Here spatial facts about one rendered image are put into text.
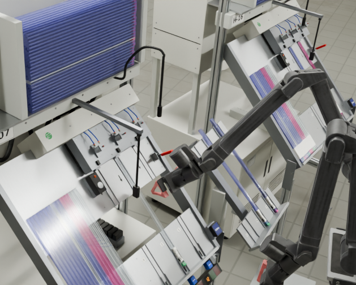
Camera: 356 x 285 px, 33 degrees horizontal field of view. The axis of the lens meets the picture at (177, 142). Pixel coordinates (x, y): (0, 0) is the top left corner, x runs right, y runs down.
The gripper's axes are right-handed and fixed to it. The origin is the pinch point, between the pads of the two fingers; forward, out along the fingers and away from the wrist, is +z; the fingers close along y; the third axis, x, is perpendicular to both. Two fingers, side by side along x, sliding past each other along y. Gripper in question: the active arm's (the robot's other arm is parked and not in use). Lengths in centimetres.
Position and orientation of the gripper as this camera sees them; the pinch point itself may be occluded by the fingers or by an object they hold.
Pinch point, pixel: (161, 186)
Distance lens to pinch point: 217.6
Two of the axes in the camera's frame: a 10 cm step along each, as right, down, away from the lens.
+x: 4.9, 8.7, 0.5
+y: -5.9, 3.7, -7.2
